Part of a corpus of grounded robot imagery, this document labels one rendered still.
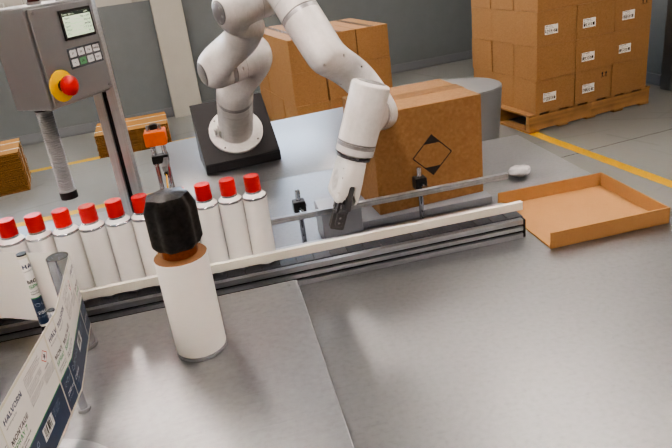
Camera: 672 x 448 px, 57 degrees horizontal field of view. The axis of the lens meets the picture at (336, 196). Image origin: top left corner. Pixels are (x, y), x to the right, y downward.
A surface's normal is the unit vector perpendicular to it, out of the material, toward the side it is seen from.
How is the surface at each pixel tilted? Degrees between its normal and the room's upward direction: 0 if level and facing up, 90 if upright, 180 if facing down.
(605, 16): 90
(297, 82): 90
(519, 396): 0
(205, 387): 0
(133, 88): 90
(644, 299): 0
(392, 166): 90
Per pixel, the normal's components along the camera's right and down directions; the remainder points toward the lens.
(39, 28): 0.92, 0.04
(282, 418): -0.11, -0.92
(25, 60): -0.38, 0.39
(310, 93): 0.36, 0.32
